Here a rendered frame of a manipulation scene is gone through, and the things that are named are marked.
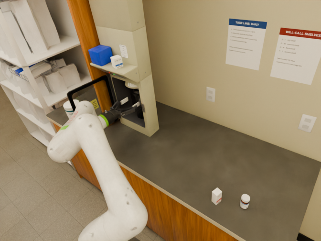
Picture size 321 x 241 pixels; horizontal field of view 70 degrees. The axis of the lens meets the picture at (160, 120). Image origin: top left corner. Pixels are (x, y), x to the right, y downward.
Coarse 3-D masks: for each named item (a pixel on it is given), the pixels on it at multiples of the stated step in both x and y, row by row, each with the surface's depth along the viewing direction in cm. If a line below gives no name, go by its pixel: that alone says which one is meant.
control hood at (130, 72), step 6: (96, 66) 143; (102, 66) 141; (108, 66) 140; (126, 66) 138; (132, 66) 137; (114, 72) 135; (120, 72) 132; (126, 72) 131; (132, 72) 134; (138, 72) 138; (126, 78) 142; (132, 78) 136; (138, 78) 140
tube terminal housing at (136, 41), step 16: (112, 32) 134; (128, 32) 126; (144, 32) 131; (112, 48) 142; (128, 48) 133; (144, 48) 136; (144, 64) 140; (128, 80) 150; (144, 80) 145; (144, 96) 150; (144, 112) 158; (144, 128) 170
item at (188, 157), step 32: (128, 128) 182; (160, 128) 178; (192, 128) 174; (224, 128) 171; (128, 160) 155; (160, 160) 152; (192, 160) 150; (224, 160) 147; (256, 160) 145; (288, 160) 142; (192, 192) 131; (224, 192) 129; (256, 192) 127; (288, 192) 125; (224, 224) 115; (256, 224) 113; (288, 224) 112
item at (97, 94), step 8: (104, 80) 160; (88, 88) 154; (96, 88) 158; (104, 88) 163; (72, 96) 148; (80, 96) 152; (88, 96) 156; (96, 96) 161; (104, 96) 165; (96, 104) 163; (104, 104) 168; (96, 112) 166
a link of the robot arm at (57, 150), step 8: (64, 128) 108; (56, 136) 100; (48, 144) 100; (56, 144) 97; (64, 144) 96; (48, 152) 99; (56, 152) 97; (64, 152) 97; (72, 152) 99; (56, 160) 99; (64, 160) 100
